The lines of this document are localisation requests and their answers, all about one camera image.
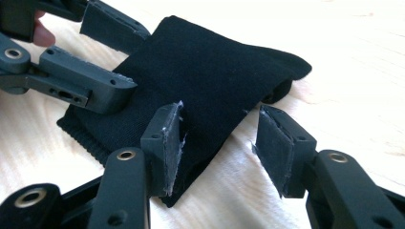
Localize black sock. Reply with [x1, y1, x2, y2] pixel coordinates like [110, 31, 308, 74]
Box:
[56, 14, 313, 209]

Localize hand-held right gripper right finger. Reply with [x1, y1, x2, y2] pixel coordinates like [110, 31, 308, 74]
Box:
[252, 104, 318, 198]

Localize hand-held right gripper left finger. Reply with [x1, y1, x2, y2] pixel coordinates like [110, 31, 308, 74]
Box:
[139, 100, 186, 198]

